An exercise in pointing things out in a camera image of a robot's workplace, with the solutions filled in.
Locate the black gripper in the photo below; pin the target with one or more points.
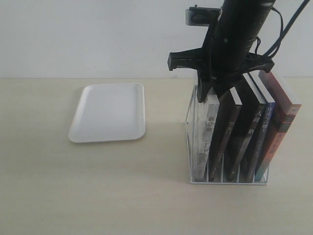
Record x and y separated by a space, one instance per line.
225 54

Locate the blue moon book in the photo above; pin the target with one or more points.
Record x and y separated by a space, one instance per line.
262 127

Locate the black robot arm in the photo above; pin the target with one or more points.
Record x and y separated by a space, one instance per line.
243 11

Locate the dark brown book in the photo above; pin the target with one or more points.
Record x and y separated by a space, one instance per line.
229 109

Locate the white grey book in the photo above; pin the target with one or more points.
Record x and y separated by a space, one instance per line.
205 120

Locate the black book white title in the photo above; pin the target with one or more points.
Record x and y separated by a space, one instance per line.
253 105

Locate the red orange book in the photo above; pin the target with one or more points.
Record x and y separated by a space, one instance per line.
287 105

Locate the white rectangular tray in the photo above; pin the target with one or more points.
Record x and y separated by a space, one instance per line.
109 112

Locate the white wire book rack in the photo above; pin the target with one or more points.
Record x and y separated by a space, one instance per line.
220 176

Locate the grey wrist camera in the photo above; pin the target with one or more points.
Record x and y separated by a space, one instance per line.
201 16

